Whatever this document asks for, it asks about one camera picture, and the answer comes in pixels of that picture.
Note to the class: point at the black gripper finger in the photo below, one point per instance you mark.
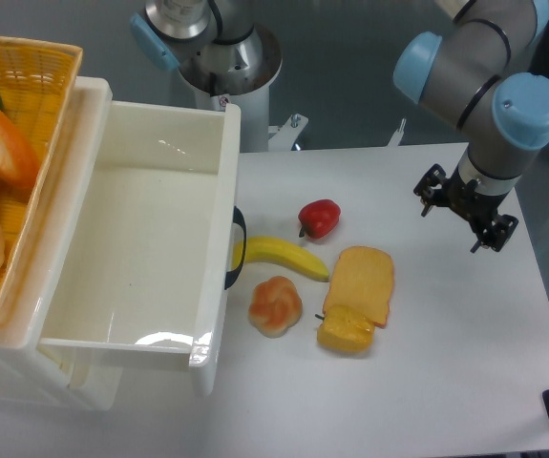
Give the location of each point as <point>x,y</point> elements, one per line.
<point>493,233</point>
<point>431,189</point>

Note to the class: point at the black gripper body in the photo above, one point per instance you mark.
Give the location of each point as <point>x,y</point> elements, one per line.
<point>478,210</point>

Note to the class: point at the toast bread slice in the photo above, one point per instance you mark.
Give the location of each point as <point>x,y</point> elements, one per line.
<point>363,279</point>

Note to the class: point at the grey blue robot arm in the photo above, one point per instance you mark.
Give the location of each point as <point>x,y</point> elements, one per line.
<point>459,77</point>

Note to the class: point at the knotted bread roll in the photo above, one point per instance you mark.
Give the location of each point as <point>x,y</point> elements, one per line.
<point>275,306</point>

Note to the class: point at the red bell pepper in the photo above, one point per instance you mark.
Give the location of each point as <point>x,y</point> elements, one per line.
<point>318,218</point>

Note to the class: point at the yellow banana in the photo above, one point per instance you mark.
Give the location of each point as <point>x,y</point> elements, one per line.
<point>281,252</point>

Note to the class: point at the yellow bell pepper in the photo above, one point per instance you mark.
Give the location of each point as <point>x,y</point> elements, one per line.
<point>344,329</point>

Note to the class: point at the white plastic drawer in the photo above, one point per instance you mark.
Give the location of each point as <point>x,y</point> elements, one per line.
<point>145,280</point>

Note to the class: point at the yellow woven basket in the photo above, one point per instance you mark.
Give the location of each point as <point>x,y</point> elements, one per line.
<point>36,80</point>

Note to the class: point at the white drawer cabinet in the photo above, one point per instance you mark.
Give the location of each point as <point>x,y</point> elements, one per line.
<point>30,372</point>

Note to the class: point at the white metal bracket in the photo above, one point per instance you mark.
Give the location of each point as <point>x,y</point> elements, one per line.
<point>283,138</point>

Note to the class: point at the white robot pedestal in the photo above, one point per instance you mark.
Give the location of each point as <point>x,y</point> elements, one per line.
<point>240,74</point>

